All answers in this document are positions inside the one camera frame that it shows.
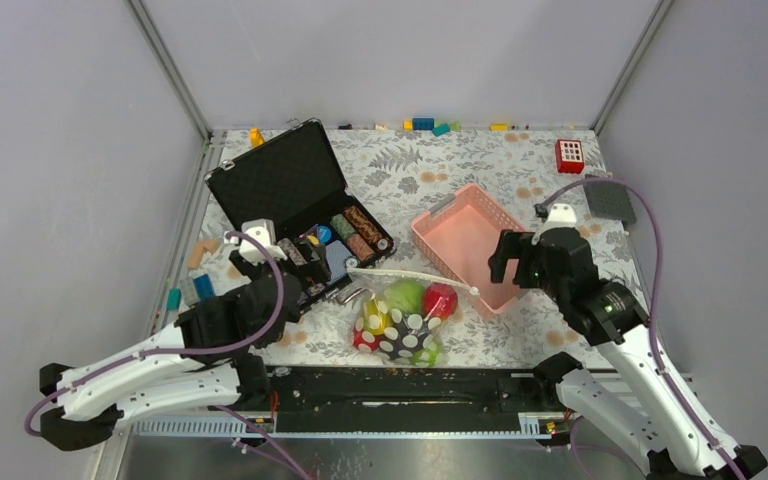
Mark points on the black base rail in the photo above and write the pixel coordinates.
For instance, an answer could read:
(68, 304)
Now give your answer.
(400, 400)

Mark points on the red toy pomegranate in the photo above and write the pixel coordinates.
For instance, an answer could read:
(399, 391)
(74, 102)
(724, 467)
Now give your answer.
(439, 301)

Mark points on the yellow toy star fruit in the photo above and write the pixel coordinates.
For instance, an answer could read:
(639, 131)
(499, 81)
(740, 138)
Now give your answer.
(376, 316)

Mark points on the green toy apple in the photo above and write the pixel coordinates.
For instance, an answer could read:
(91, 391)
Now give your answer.
(428, 356)

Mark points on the pink chip row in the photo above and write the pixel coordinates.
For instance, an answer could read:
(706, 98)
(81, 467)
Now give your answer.
(360, 248)

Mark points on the orange toy piece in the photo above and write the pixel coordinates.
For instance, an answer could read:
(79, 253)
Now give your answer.
(256, 138)

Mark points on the red block with holes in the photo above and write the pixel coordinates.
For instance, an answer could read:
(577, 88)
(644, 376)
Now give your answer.
(570, 157)

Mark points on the black poker chip case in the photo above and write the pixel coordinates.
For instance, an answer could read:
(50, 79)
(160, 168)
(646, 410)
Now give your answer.
(295, 181)

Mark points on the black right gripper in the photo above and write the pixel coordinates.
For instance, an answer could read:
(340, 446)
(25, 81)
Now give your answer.
(514, 244)

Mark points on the blue toy brick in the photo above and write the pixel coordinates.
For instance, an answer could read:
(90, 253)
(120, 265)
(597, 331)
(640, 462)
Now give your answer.
(423, 123)

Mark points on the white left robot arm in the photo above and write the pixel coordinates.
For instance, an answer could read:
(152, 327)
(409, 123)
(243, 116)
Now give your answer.
(202, 359)

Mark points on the blue brick by case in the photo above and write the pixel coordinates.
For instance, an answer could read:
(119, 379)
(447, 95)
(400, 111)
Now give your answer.
(203, 287)

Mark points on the teal toy brick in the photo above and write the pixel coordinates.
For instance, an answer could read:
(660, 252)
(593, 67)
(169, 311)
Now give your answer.
(441, 129)

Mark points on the pink perforated plastic basket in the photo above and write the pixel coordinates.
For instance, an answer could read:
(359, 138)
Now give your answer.
(459, 234)

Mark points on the green toy cabbage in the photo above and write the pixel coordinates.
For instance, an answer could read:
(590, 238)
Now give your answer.
(405, 295)

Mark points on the teal block at edge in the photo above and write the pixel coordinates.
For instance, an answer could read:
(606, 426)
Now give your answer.
(173, 299)

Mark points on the clear zip top bag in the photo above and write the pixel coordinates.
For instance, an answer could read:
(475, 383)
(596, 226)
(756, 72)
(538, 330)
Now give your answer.
(373, 282)

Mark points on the grey lego baseplate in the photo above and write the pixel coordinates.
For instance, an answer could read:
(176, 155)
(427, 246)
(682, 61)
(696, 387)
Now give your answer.
(608, 199)

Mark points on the blue small blind chip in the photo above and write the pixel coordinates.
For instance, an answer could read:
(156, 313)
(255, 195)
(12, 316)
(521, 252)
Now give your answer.
(324, 234)

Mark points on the purple toy eggplant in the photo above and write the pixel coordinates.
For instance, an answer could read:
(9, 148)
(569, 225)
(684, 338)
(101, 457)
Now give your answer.
(408, 334)

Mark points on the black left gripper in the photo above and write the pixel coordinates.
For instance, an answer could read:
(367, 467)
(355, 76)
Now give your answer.
(316, 272)

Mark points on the green chip row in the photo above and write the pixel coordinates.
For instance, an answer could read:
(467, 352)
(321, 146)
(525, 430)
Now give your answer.
(342, 226)

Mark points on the red toy tomato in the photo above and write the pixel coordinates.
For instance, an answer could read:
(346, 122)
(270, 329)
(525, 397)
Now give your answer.
(365, 341)

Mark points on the blue playing card deck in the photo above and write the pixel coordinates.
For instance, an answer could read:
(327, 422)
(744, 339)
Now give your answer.
(337, 254)

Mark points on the orange black chip row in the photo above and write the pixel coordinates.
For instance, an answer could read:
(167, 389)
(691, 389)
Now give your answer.
(363, 225)

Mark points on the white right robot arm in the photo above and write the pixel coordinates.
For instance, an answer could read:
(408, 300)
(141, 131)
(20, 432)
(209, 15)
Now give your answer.
(672, 435)

